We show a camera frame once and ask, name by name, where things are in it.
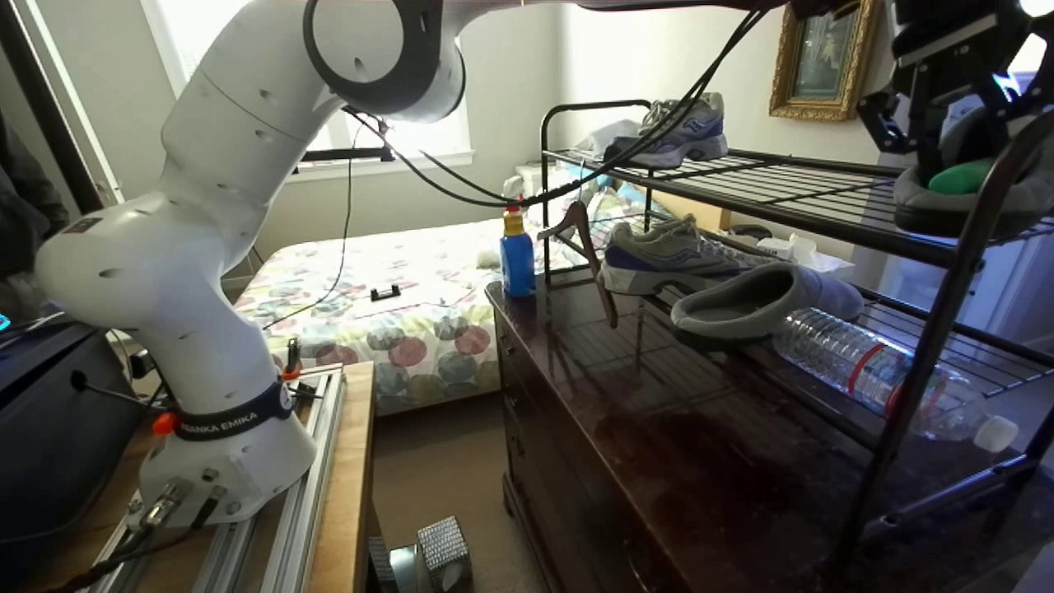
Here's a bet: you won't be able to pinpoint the clear plastic water bottle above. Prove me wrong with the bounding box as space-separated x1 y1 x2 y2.
770 303 1022 454

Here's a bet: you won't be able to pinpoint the grey slipper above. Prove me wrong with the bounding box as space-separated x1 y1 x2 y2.
670 261 870 343
889 95 1054 240

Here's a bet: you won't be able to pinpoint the gold picture frame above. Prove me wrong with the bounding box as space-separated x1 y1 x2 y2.
768 0 882 127

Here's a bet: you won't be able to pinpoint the grey blue sneaker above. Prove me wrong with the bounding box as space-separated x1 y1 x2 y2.
597 213 770 297
628 91 731 170

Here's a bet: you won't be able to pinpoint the black computer case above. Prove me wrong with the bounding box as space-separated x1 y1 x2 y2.
0 315 145 554

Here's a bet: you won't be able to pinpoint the black metal shoe rack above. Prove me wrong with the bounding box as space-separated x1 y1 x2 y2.
537 95 1054 593

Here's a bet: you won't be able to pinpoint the aluminium rail base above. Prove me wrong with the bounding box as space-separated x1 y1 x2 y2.
95 367 349 593

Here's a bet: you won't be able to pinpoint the blue spray bottle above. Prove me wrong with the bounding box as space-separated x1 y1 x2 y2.
496 202 541 308

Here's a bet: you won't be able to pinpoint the silver patterned box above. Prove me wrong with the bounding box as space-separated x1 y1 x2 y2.
412 515 477 593

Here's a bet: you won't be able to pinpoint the bed with floral bedspread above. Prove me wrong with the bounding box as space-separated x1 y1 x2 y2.
233 161 686 418

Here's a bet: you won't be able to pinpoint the dark wooden dresser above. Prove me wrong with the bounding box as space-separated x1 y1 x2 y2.
489 276 1054 593

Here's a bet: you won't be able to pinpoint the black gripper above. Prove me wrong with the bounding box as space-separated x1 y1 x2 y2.
889 0 1054 184

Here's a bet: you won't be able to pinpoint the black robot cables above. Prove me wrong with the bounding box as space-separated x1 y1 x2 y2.
267 5 770 325

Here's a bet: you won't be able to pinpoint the white crumpled cloth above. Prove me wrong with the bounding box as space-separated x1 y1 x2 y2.
571 117 645 168

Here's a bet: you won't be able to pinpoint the brown wooden hanger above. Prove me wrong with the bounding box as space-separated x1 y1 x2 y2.
537 199 623 330

